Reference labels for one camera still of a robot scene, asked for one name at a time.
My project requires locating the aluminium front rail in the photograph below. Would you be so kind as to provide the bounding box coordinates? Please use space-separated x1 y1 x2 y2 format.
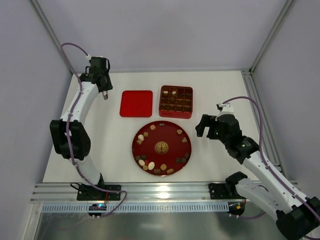
29 181 258 204

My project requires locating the white round chocolate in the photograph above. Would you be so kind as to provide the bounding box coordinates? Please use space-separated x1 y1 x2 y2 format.
138 134 144 141

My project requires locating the round red tray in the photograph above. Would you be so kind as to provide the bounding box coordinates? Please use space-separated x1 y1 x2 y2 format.
131 120 192 177

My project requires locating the red tin lid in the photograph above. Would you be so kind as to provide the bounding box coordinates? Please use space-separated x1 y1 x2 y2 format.
119 90 153 118

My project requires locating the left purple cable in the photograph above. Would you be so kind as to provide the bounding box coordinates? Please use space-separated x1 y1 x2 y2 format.
61 42 128 218

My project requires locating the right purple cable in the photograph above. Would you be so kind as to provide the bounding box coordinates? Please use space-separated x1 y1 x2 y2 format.
221 96 320 240

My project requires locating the white oval chocolate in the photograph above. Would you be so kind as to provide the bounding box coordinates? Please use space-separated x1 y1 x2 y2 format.
147 161 155 171

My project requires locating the right frame post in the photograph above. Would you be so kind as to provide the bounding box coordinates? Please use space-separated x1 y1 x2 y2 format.
249 0 297 75

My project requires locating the slotted cable duct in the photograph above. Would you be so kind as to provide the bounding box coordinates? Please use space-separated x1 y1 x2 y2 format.
41 201 229 214

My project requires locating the brown block chocolate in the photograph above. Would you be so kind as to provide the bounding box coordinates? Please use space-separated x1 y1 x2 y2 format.
153 169 161 174

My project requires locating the tan fluted chocolate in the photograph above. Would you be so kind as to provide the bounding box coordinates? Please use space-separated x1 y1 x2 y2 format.
160 164 167 171

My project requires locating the tan ribbed chocolate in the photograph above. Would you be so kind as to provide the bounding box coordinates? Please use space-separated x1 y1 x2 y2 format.
167 168 174 174

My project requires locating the white swirl chocolate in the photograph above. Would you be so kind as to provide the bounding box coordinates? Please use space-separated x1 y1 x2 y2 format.
138 159 145 166

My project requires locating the purple cable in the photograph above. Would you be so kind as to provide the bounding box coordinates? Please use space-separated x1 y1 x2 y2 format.
221 96 320 240
61 42 128 218

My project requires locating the red chocolate box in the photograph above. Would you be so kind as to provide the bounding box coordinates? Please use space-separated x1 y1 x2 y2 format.
158 85 194 119

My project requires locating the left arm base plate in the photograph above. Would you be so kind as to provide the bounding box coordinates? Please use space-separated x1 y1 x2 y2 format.
72 184 122 201

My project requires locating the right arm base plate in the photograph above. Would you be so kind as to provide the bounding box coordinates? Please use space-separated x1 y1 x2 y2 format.
208 183 244 200

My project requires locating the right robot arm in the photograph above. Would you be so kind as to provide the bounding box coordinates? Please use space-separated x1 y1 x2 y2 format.
195 103 320 240

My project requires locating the right side rail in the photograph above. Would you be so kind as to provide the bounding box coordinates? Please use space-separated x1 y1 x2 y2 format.
241 70 281 167

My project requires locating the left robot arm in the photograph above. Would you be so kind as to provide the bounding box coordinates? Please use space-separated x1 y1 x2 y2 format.
49 56 113 188

